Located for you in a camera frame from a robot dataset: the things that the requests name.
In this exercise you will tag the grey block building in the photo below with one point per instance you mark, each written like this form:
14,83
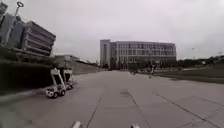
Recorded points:
140,51

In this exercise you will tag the person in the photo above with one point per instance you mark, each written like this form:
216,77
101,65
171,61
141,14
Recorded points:
152,70

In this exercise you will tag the grey paved plaza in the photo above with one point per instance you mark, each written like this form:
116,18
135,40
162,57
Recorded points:
126,103

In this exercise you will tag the low grey building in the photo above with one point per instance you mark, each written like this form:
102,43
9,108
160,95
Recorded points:
66,60

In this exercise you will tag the robot's own part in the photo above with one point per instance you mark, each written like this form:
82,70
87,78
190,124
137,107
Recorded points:
135,126
76,124

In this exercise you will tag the terraced grey building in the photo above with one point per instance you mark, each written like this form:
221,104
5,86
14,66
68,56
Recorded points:
33,40

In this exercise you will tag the grass lawn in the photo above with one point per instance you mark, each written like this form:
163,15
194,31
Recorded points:
196,74

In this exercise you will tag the dark hedge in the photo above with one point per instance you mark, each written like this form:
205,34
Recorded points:
23,75

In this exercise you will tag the lamp pole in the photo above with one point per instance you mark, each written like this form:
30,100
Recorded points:
16,10

